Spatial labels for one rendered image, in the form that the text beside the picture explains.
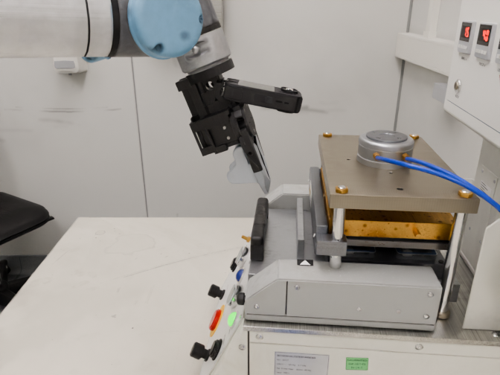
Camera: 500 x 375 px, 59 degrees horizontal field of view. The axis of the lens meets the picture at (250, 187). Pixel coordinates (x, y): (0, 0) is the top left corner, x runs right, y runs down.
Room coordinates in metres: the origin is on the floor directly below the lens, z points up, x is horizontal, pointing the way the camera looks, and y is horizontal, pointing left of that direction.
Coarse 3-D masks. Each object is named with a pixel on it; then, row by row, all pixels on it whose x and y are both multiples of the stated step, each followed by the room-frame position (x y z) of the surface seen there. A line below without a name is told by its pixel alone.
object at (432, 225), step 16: (320, 176) 0.73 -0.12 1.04; (352, 224) 0.53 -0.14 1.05; (368, 224) 0.53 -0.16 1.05; (384, 224) 0.52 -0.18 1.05; (400, 224) 0.52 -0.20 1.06; (416, 224) 0.52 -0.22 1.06; (432, 224) 0.52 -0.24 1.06; (448, 224) 0.52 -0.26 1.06; (352, 240) 0.53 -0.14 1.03; (368, 240) 0.53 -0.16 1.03; (384, 240) 0.53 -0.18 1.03; (400, 240) 0.53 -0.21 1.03; (416, 240) 0.52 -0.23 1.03; (432, 240) 0.52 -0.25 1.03; (448, 240) 0.52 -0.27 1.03
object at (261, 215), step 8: (264, 200) 0.70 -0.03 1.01; (256, 208) 0.67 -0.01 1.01; (264, 208) 0.67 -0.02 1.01; (256, 216) 0.64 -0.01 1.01; (264, 216) 0.64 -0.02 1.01; (256, 224) 0.61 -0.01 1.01; (264, 224) 0.61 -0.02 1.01; (256, 232) 0.58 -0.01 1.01; (264, 232) 0.59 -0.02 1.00; (256, 240) 0.57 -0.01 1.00; (256, 248) 0.57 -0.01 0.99; (256, 256) 0.57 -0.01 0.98
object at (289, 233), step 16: (272, 224) 0.69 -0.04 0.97; (288, 224) 0.69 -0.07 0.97; (304, 224) 0.69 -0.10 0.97; (272, 240) 0.63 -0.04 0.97; (288, 240) 0.63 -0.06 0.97; (304, 240) 0.63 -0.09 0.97; (272, 256) 0.58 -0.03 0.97; (288, 256) 0.58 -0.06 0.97; (304, 256) 0.58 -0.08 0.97; (320, 256) 0.58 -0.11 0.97; (256, 272) 0.54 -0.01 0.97
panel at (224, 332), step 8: (248, 240) 0.76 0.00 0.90; (248, 256) 0.69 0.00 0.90; (248, 264) 0.65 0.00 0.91; (232, 272) 0.76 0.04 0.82; (248, 272) 0.62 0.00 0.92; (232, 280) 0.72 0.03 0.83; (240, 280) 0.63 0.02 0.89; (224, 288) 0.76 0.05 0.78; (224, 296) 0.71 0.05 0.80; (224, 304) 0.67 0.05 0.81; (224, 312) 0.63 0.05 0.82; (240, 312) 0.52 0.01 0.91; (224, 320) 0.60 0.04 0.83; (240, 320) 0.50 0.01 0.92; (216, 328) 0.62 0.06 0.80; (224, 328) 0.56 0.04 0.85; (232, 328) 0.51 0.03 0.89; (216, 336) 0.59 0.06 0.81; (224, 336) 0.53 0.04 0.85; (232, 336) 0.50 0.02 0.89; (208, 344) 0.61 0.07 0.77; (224, 344) 0.51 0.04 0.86; (208, 360) 0.55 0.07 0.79; (216, 360) 0.50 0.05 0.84; (208, 368) 0.52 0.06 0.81
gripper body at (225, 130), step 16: (224, 64) 0.63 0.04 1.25; (192, 80) 0.62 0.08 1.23; (208, 80) 0.64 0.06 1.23; (224, 80) 0.66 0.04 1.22; (192, 96) 0.63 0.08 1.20; (208, 96) 0.64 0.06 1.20; (192, 112) 0.65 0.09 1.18; (208, 112) 0.63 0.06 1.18; (224, 112) 0.61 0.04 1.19; (240, 112) 0.61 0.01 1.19; (192, 128) 0.62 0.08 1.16; (208, 128) 0.62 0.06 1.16; (224, 128) 0.62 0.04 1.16; (208, 144) 0.63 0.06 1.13; (224, 144) 0.62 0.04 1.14
